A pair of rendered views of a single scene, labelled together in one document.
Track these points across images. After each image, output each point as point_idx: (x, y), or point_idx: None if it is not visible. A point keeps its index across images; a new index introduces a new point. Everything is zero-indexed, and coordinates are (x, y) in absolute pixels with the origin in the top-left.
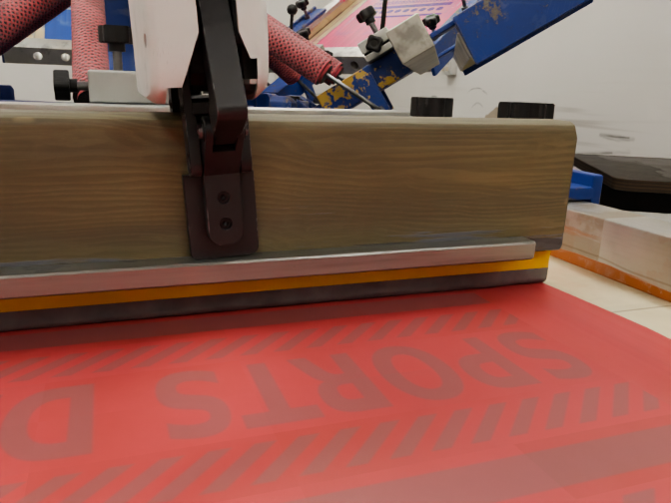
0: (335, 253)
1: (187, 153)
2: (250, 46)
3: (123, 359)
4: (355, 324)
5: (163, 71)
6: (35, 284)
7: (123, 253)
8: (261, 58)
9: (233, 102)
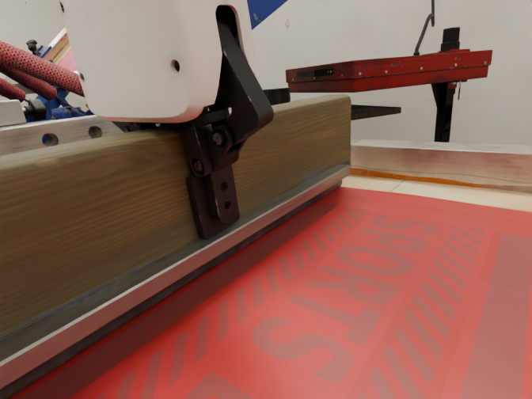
0: (279, 203)
1: (193, 158)
2: (250, 62)
3: (201, 339)
4: (299, 244)
5: (202, 92)
6: (106, 313)
7: (153, 255)
8: (256, 72)
9: (265, 109)
